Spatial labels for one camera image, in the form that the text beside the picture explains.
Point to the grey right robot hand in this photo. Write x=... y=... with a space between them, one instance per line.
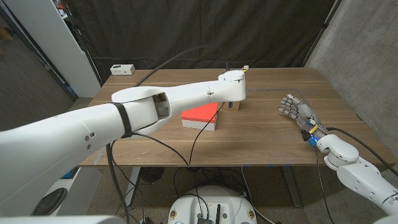
x=303 y=113

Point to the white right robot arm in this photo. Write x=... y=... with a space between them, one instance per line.
x=360 y=171

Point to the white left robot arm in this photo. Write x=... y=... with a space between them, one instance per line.
x=77 y=137

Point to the wooden coin box with slots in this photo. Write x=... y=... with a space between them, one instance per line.
x=231 y=106

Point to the red and white box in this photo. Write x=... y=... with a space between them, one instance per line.
x=202 y=116

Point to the grey table leg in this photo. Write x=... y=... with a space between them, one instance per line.
x=290 y=186

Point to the black backdrop stand pole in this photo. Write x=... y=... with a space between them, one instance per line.
x=320 y=28

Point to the black fabric backdrop curtain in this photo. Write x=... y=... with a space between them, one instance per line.
x=217 y=31

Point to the white robot torso base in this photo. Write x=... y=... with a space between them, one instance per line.
x=214 y=205

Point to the black round fan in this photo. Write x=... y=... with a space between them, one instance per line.
x=151 y=174

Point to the white table leg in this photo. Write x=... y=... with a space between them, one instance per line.
x=133 y=183

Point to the white power strip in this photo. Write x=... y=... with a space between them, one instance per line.
x=122 y=69

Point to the white cabinet panel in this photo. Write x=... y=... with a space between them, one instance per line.
x=53 y=40

